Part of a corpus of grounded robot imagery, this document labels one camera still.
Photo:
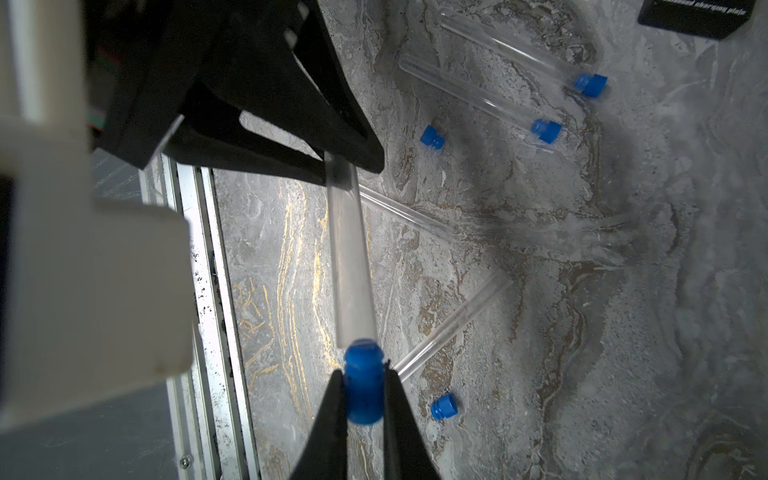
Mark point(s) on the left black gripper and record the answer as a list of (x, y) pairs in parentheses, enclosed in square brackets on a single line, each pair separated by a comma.
[(145, 97)]

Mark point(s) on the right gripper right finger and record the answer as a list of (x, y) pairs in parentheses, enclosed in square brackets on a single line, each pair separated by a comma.
[(405, 455)]

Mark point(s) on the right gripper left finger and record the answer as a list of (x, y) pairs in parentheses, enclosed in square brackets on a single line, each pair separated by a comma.
[(325, 454)]

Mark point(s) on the blue stopper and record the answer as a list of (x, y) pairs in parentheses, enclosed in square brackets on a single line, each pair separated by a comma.
[(364, 382), (444, 407)]

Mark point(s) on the clear test tube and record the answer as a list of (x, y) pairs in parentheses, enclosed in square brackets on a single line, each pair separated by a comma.
[(518, 51), (407, 214), (544, 130), (354, 310), (476, 304)]

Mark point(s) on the blue stopper left lone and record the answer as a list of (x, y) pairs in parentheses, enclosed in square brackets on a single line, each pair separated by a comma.
[(432, 138)]

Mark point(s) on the aluminium front rail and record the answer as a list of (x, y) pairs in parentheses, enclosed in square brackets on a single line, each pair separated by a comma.
[(209, 406)]

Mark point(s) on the black battery pack with cable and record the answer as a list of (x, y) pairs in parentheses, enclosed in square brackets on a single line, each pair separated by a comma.
[(712, 19)]

